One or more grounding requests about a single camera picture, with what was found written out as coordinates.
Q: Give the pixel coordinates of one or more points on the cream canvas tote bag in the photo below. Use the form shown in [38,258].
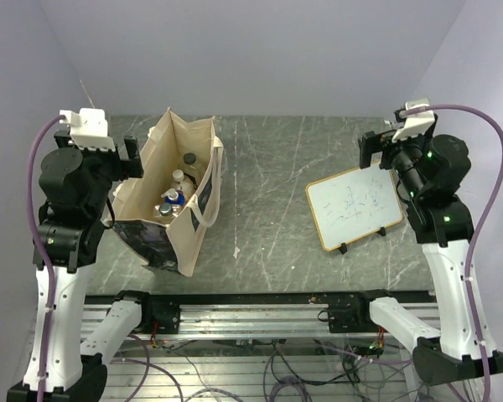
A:
[173,247]

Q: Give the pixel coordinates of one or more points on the aluminium rail frame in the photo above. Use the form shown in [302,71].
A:
[270,321]

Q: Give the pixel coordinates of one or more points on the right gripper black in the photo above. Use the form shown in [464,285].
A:
[370,142]

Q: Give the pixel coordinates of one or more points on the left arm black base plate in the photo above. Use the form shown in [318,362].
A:
[162,313]

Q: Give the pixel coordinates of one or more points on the yellow-framed whiteboard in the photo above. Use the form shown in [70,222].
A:
[351,205]

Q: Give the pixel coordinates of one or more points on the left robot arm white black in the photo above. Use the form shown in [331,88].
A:
[76,181]

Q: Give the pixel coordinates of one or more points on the orange pump bottle blue collar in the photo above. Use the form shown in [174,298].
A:
[174,197]

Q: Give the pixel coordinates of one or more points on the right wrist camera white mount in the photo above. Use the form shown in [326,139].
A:
[413,120]

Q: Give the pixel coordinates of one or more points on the chrome bottle white cap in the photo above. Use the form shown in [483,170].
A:
[182,183]

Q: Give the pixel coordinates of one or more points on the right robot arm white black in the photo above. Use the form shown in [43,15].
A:
[431,170]

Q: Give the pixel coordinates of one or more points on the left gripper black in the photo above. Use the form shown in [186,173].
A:
[125,167]

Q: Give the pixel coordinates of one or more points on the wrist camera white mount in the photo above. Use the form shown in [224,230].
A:
[413,120]
[88,129]

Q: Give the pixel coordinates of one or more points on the clear square bottle black cap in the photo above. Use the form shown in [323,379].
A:
[193,166]

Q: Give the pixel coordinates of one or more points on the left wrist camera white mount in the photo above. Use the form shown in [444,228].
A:
[88,129]

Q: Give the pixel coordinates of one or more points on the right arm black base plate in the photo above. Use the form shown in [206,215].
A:
[348,313]

